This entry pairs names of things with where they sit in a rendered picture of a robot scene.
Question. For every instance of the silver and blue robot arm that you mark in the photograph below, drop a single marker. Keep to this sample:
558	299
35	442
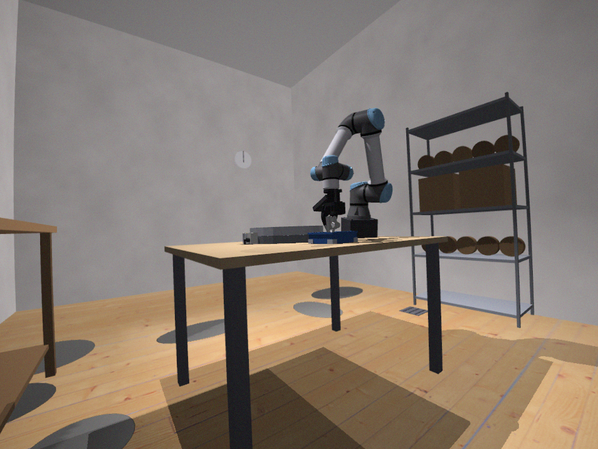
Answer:
369	123

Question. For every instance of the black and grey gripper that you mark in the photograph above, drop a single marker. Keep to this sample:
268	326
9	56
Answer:
332	207

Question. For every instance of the blue open-top crate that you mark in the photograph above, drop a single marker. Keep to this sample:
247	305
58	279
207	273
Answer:
332	237

